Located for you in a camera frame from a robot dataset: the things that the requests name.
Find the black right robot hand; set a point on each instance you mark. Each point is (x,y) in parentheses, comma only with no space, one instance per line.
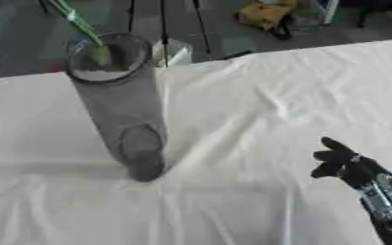
(344,162)

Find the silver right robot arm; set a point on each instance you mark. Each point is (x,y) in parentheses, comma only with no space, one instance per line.
(388,204)

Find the tall grey glass vase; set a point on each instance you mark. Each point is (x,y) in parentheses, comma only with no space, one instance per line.
(124,108)

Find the black chair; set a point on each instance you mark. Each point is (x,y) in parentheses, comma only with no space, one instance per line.
(379,9)

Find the yellow bag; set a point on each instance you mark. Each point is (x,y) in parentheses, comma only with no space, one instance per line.
(266,14)

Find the white box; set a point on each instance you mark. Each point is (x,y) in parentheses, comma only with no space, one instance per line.
(174,52)

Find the black tripod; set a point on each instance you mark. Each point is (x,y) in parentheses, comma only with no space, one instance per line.
(165,25)

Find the green flower stem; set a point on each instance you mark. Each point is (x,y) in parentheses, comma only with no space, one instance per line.
(82,25)

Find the white frame furniture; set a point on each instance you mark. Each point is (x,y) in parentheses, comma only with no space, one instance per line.
(326,9)

